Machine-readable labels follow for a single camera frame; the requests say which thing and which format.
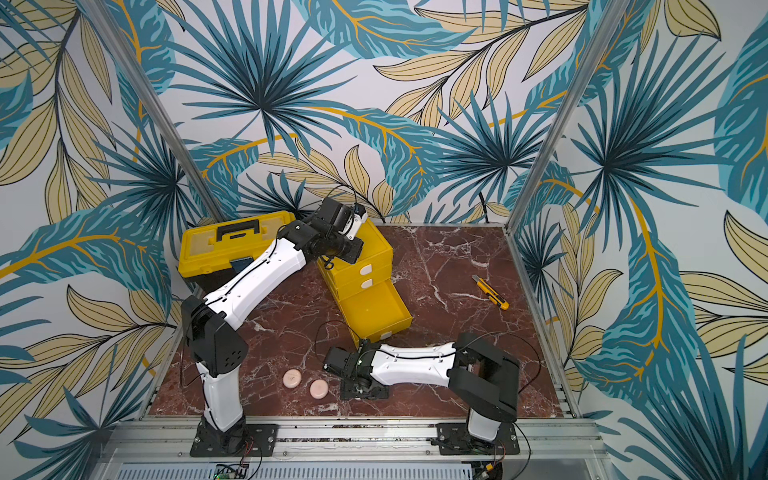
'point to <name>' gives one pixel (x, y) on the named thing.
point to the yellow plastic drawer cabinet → (374, 266)
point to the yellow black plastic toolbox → (212, 253)
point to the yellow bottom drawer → (376, 313)
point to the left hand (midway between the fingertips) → (357, 251)
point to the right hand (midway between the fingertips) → (355, 393)
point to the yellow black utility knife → (494, 297)
